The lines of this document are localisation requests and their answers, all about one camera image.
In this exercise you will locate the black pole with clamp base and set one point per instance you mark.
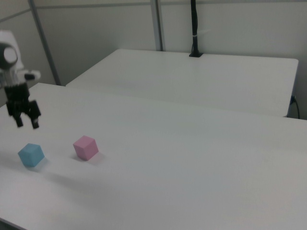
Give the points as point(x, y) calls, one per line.
point(194, 28)

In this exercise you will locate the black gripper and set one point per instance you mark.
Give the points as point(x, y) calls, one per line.
point(17, 100)

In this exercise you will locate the blue cube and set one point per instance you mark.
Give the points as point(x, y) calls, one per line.
point(30, 155)

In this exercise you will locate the pink cube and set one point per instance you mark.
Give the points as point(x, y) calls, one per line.
point(85, 148)

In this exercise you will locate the grey partition post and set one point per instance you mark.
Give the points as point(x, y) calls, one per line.
point(158, 24)
point(44, 43)

